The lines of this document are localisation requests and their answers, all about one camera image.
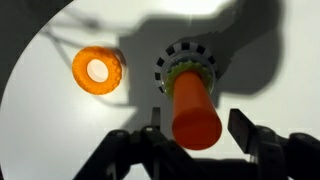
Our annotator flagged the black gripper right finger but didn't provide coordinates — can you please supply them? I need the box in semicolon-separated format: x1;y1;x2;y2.
228;109;288;180

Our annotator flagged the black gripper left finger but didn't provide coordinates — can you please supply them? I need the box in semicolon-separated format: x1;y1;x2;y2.
142;107;185;180

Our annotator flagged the black white striped base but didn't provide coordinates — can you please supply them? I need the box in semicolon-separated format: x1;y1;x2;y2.
154;42;218;97

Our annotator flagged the orange peg post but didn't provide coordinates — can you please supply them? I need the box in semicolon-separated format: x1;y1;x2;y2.
172;71;222;150

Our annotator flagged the light green toothed ring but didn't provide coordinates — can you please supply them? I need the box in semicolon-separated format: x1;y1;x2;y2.
164;60;214;100

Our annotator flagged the white round pedestal table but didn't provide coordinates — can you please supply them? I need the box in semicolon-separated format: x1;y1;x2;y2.
0;0;320;180

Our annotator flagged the orange toothed ring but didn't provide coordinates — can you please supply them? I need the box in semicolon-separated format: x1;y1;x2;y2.
71;45;123;96

